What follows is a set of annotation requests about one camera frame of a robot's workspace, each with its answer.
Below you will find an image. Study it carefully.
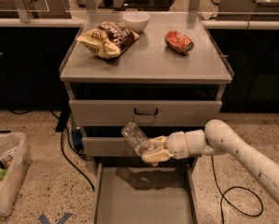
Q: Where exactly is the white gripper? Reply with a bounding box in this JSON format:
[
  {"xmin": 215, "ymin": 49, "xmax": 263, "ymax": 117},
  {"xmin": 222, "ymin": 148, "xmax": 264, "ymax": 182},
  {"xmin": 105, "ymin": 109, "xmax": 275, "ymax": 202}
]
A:
[{"xmin": 142, "ymin": 132, "xmax": 188, "ymax": 166}]

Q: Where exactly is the clear plastic water bottle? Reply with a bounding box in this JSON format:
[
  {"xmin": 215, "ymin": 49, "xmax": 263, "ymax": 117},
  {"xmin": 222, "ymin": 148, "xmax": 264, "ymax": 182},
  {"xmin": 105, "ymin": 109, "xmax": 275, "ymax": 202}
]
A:
[{"xmin": 121, "ymin": 122, "xmax": 154, "ymax": 157}]

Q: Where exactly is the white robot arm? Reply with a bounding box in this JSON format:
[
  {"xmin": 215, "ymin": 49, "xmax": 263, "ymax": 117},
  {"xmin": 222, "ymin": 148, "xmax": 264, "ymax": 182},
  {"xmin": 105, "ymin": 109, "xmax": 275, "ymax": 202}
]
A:
[{"xmin": 142, "ymin": 119, "xmax": 279, "ymax": 205}]

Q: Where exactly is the grey bottom drawer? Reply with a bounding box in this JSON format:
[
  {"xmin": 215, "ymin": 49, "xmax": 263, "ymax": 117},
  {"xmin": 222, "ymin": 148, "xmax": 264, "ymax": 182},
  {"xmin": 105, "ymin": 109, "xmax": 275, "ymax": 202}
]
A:
[{"xmin": 91, "ymin": 164, "xmax": 199, "ymax": 224}]

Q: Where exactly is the grey drawer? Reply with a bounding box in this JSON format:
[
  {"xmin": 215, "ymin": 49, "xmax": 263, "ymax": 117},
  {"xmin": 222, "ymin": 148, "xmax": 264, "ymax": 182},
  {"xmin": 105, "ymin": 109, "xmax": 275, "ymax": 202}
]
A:
[
  {"xmin": 81, "ymin": 135, "xmax": 208, "ymax": 158},
  {"xmin": 91, "ymin": 164, "xmax": 199, "ymax": 224},
  {"xmin": 69, "ymin": 100, "xmax": 222, "ymax": 127}
]

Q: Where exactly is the grey middle drawer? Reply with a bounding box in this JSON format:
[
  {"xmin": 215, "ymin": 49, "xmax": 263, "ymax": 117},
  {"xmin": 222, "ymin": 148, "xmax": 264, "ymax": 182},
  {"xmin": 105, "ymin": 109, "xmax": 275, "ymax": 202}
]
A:
[{"xmin": 81, "ymin": 135, "xmax": 208, "ymax": 158}]

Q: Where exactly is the grey metal drawer cabinet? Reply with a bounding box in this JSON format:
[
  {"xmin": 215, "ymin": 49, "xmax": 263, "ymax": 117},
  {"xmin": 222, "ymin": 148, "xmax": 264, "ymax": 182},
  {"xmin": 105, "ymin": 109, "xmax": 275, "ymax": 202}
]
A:
[{"xmin": 58, "ymin": 10, "xmax": 234, "ymax": 224}]

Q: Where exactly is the grey top drawer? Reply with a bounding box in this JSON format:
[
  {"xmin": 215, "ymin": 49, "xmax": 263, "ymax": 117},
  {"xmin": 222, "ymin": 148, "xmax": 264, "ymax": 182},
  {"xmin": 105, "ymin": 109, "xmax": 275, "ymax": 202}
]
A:
[{"xmin": 69, "ymin": 100, "xmax": 222, "ymax": 127}]

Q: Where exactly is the blue power box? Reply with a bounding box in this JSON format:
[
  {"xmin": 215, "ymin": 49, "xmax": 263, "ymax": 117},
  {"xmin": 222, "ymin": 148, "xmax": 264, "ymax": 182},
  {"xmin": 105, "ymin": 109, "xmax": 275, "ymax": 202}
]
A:
[{"xmin": 71, "ymin": 129, "xmax": 83, "ymax": 151}]

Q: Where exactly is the crushed red soda can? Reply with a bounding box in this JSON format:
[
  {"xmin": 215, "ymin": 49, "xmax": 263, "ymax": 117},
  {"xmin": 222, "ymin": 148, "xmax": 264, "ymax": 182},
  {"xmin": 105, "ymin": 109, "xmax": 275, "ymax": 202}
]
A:
[{"xmin": 164, "ymin": 30, "xmax": 194, "ymax": 55}]

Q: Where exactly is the yellow brown chip bag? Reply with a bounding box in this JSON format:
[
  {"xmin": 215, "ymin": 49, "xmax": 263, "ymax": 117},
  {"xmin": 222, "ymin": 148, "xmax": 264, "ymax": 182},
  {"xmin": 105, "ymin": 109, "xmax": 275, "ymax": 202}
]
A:
[{"xmin": 77, "ymin": 21, "xmax": 139, "ymax": 60}]

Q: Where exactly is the white bowl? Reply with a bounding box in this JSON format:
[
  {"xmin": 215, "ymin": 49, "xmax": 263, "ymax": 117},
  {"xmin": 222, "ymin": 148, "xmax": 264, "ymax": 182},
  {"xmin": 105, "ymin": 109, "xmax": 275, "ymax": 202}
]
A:
[{"xmin": 122, "ymin": 11, "xmax": 150, "ymax": 33}]

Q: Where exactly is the blue tape cross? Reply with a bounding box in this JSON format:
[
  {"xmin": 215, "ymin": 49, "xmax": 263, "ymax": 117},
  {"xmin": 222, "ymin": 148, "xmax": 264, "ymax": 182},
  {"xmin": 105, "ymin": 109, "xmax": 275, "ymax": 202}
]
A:
[{"xmin": 36, "ymin": 211, "xmax": 74, "ymax": 224}]

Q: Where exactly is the clear plastic trash bin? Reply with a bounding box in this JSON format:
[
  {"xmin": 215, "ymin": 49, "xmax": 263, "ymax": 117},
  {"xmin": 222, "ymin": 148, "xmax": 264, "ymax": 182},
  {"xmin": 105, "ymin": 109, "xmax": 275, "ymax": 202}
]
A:
[{"xmin": 0, "ymin": 133, "xmax": 32, "ymax": 217}]

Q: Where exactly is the black cable right floor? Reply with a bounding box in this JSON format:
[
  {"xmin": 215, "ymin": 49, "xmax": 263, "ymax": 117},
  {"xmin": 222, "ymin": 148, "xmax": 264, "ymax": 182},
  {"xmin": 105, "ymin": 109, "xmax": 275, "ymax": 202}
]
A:
[{"xmin": 210, "ymin": 155, "xmax": 265, "ymax": 224}]

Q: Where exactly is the black cable floor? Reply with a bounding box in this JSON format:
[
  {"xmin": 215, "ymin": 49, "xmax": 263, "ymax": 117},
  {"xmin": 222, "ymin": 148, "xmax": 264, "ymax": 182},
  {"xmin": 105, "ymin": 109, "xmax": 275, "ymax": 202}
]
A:
[
  {"xmin": 210, "ymin": 155, "xmax": 265, "ymax": 224},
  {"xmin": 7, "ymin": 108, "xmax": 95, "ymax": 192}
]

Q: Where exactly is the black cable left floor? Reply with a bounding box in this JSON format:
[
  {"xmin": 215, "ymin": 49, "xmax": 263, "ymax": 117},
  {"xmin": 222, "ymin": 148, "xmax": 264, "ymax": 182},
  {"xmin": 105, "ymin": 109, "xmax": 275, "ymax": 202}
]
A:
[{"xmin": 7, "ymin": 108, "xmax": 95, "ymax": 192}]

